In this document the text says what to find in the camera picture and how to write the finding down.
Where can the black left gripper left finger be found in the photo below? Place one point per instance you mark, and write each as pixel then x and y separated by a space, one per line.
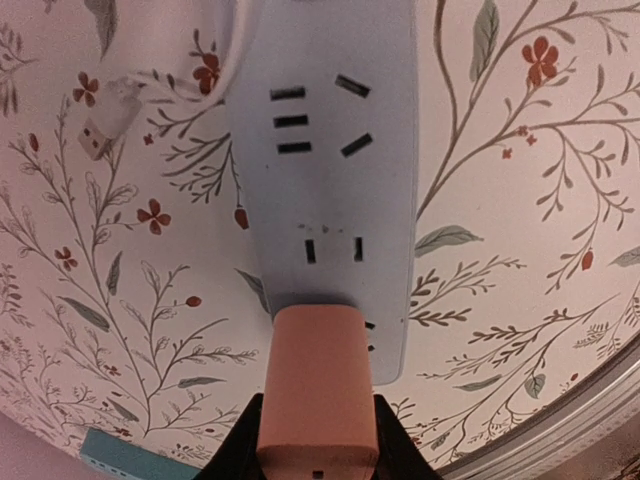
pixel 236 458

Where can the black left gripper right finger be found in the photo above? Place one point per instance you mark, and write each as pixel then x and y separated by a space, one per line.
pixel 399 458

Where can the pink cube plug adapter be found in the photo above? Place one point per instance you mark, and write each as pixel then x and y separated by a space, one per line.
pixel 318 415

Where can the light blue power strip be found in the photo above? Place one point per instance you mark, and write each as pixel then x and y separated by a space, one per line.
pixel 324 119

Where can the teal white power strip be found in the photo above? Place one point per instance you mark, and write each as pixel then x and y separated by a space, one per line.
pixel 122 460

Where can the floral patterned table mat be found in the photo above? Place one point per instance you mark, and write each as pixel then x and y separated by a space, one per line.
pixel 129 294

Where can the aluminium front rail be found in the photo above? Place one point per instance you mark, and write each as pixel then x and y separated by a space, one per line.
pixel 603 402

